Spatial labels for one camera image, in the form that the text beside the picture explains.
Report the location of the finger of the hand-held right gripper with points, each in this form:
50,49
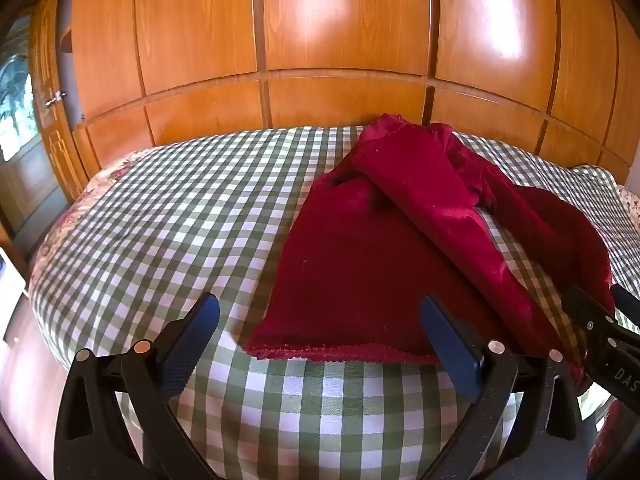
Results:
587,312
629,310

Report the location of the green white checked bedsheet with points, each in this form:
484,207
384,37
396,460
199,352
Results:
175,220

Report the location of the red fleece sweater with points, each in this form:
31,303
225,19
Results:
360,260

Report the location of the white device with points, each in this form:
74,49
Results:
11,300

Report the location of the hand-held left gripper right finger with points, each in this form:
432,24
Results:
450,347

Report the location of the carved wooden door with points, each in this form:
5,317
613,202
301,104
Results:
55,150

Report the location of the glass panelled wooden door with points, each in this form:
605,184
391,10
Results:
20,110

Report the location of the wooden panelled wardrobe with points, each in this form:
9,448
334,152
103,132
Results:
340,20

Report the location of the floral bedspread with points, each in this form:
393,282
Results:
70,220

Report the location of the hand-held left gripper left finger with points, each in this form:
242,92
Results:
190,347

